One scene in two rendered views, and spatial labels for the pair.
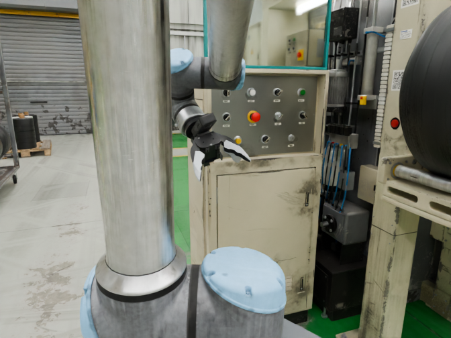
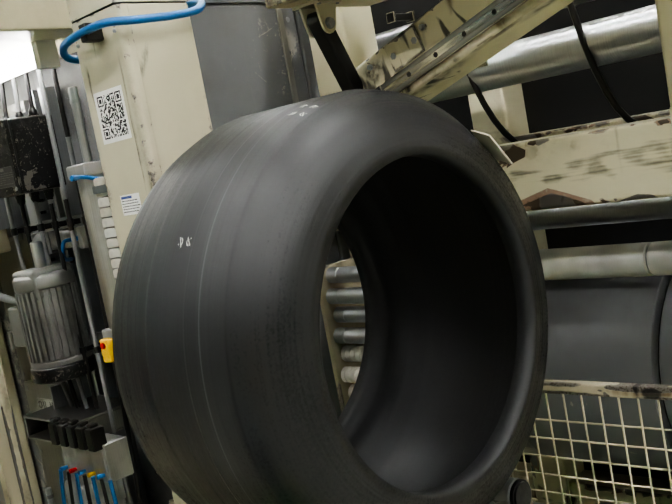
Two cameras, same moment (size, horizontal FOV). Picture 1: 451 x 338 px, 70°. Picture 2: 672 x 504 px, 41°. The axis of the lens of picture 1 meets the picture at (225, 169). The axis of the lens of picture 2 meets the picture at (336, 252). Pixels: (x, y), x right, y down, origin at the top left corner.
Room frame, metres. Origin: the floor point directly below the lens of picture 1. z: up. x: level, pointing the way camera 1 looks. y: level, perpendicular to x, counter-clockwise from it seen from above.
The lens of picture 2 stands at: (-0.07, -0.31, 1.40)
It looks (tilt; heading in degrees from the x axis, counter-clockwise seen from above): 6 degrees down; 334
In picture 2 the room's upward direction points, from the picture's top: 11 degrees counter-clockwise
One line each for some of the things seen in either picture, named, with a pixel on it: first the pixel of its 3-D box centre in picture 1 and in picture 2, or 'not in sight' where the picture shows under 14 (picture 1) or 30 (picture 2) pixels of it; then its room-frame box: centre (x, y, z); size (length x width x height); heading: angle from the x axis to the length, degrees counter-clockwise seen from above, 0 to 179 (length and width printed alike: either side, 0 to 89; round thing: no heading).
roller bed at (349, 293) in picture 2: not in sight; (394, 337); (1.35, -1.10, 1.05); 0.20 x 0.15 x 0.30; 19
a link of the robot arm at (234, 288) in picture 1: (237, 304); not in sight; (0.51, -0.02, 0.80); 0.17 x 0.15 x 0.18; 91
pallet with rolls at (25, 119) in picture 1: (25, 133); not in sight; (6.25, 3.90, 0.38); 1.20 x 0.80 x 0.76; 27
